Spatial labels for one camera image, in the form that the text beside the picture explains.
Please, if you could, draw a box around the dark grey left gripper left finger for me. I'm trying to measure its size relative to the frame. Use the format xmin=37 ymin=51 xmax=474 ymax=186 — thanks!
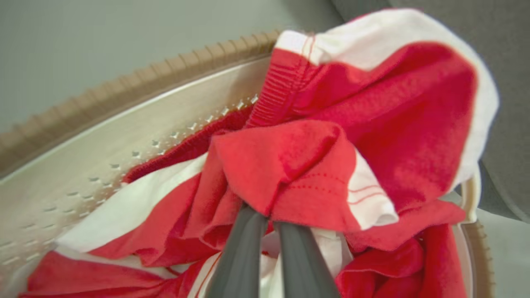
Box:
xmin=206 ymin=203 xmax=269 ymax=298

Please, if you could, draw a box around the white laundry basket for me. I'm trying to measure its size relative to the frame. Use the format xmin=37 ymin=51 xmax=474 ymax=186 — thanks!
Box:
xmin=0 ymin=29 xmax=495 ymax=298

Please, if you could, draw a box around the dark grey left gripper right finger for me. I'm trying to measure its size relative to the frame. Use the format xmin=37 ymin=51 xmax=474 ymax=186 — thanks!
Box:
xmin=273 ymin=221 xmax=341 ymax=298

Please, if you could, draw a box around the red and white garment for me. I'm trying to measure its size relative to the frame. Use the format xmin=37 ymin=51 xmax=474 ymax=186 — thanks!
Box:
xmin=19 ymin=8 xmax=499 ymax=298

